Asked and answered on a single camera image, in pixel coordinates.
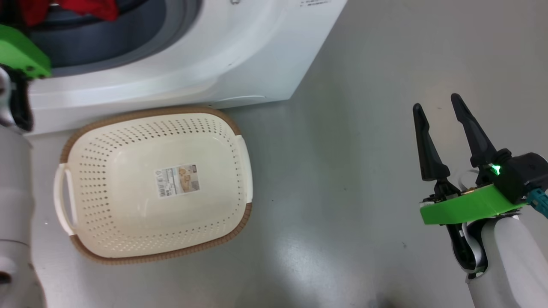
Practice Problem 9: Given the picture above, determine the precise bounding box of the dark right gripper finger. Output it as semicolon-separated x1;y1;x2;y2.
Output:
413;103;451;183
450;93;500;169

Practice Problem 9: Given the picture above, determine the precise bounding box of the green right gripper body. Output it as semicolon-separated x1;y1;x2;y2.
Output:
419;179;528;226

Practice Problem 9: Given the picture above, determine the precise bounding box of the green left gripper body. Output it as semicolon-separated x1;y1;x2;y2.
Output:
0;24;52;80

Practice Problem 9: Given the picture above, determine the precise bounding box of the red and white garment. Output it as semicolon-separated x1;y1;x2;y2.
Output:
19;0;119;27

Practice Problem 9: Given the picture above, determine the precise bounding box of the cream perforated basket brown rim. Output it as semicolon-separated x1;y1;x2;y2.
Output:
53;107;254;265

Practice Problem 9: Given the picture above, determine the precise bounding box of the white front-load washing machine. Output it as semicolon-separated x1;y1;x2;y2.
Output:
0;0;348;136

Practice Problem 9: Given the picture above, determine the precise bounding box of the round white filter cover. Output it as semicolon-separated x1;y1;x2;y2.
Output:
211;95;268;110

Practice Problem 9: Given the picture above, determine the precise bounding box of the paper product sticker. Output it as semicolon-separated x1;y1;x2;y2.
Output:
155;163;200;198

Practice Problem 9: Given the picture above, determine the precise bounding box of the black cable teal connector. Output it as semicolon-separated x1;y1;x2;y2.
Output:
525;187;548;217

